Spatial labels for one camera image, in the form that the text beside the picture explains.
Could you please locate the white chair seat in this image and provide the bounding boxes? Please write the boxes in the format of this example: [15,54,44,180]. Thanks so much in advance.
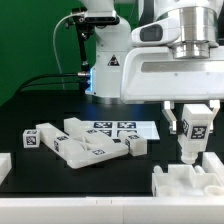
[152,164,224,197]

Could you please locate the black base cables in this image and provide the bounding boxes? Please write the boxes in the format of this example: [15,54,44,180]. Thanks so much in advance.
[15,73,91,94]

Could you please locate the white front fence rail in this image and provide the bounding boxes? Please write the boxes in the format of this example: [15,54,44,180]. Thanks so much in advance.
[0,197,224,224]

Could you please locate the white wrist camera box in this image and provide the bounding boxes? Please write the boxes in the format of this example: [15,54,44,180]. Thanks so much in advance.
[131,18,181,47]

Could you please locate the white tagged cube nut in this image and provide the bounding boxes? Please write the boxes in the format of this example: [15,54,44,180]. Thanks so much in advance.
[23,129,40,148]

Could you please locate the white camera cable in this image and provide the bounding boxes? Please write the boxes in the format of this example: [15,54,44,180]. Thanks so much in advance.
[52,13,76,90]

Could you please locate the white chair back frame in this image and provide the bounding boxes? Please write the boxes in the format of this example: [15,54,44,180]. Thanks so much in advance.
[36,118,128,169]

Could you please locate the white fence rail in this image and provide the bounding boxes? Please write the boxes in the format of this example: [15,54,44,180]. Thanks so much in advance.
[0,153,12,184]
[0,197,224,224]
[202,152,224,185]

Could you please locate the white left fence rail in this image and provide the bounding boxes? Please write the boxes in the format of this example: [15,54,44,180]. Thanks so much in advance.
[0,153,12,184]

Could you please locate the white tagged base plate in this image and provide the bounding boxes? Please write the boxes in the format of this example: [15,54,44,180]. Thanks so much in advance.
[84,121,160,140]

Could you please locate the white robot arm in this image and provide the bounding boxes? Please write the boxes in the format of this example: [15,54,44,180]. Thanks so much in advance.
[80,0,224,132]

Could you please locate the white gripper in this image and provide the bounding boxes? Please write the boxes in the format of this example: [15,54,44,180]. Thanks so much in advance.
[121,46,224,134]

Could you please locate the white right fence rail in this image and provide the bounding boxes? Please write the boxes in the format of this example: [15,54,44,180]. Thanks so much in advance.
[202,152,224,185]

